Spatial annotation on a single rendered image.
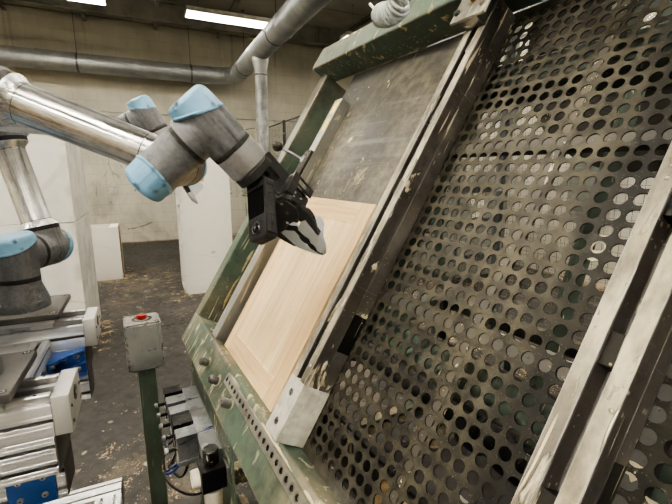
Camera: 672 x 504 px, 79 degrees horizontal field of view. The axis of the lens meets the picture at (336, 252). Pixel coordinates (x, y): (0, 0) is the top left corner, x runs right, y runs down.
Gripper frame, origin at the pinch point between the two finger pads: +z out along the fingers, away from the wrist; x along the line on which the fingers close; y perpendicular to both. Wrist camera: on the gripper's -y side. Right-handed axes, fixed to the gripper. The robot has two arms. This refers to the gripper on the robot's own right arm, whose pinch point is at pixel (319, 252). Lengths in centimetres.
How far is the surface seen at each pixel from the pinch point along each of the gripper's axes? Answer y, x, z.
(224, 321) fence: 19, 67, 22
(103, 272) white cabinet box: 251, 507, 45
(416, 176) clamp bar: 21.7, -16.4, 5.8
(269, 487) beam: -32.3, 23.9, 25.4
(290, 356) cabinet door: -3.4, 26.9, 22.3
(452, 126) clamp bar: 33.1, -25.5, 4.4
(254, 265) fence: 35, 54, 16
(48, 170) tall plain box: 146, 250, -64
